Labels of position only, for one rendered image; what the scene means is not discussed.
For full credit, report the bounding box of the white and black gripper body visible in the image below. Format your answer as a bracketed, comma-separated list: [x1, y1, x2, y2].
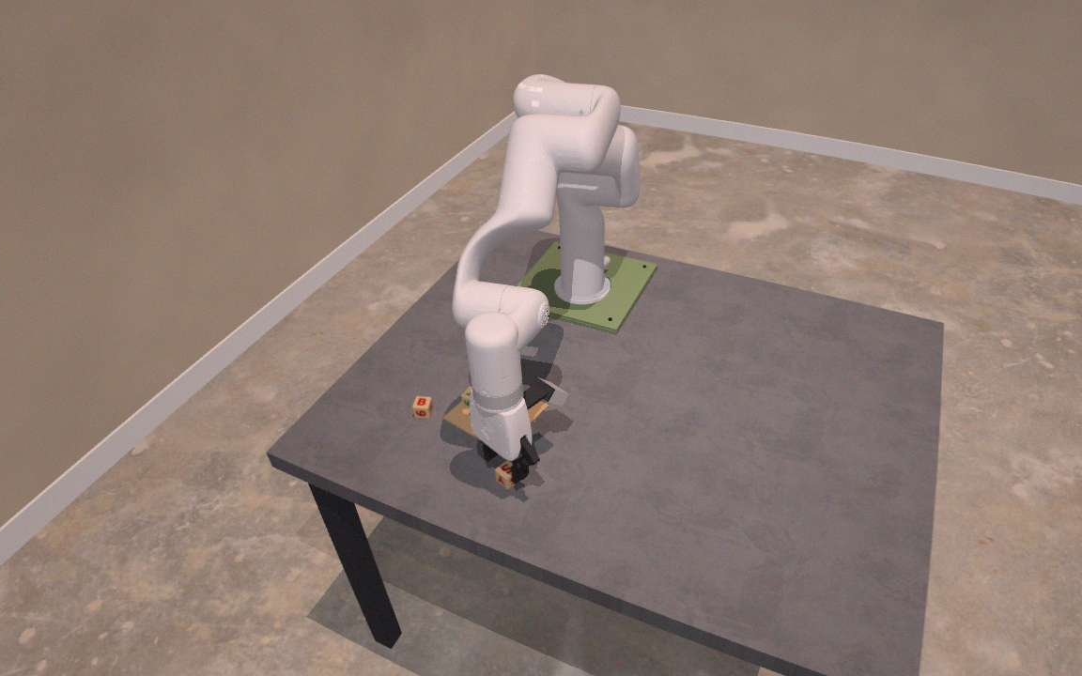
[470, 389, 533, 461]

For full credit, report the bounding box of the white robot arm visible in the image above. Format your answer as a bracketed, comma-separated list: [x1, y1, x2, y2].
[452, 74, 641, 410]

